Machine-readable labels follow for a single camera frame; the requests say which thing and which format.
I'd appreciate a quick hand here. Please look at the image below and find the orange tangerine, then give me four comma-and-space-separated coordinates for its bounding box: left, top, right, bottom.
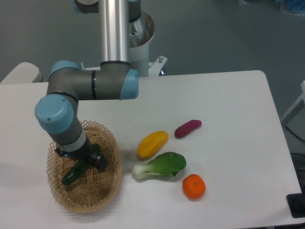
183, 174, 206, 199

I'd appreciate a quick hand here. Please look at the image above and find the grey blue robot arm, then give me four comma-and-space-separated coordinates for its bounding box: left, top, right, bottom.
35, 0, 141, 171

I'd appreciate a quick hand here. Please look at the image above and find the black device at table edge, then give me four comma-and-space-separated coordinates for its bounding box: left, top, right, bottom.
286, 193, 305, 219

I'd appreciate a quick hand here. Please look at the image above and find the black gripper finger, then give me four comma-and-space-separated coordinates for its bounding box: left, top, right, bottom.
90, 154, 108, 171

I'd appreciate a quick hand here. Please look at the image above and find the green bok choy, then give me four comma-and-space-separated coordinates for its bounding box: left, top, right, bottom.
132, 152, 187, 180

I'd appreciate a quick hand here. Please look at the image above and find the woven wicker basket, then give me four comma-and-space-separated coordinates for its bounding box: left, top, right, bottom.
47, 121, 122, 213

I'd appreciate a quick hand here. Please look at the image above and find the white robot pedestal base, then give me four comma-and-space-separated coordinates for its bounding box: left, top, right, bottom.
80, 11, 168, 78

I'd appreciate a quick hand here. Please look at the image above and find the dark green cucumber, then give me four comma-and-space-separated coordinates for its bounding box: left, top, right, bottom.
61, 159, 92, 186

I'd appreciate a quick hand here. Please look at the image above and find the yellow mango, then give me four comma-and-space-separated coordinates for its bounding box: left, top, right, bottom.
137, 131, 169, 159

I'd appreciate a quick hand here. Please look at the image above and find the white chair armrest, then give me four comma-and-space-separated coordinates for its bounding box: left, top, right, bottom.
0, 62, 43, 84

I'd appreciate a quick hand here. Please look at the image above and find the purple sweet potato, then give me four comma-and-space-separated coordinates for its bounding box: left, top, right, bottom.
174, 119, 202, 139

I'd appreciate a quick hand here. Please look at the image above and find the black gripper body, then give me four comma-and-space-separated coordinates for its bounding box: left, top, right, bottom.
55, 137, 102, 161

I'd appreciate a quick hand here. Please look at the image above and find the white furniture frame right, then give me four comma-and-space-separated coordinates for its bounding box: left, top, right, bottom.
280, 81, 305, 125

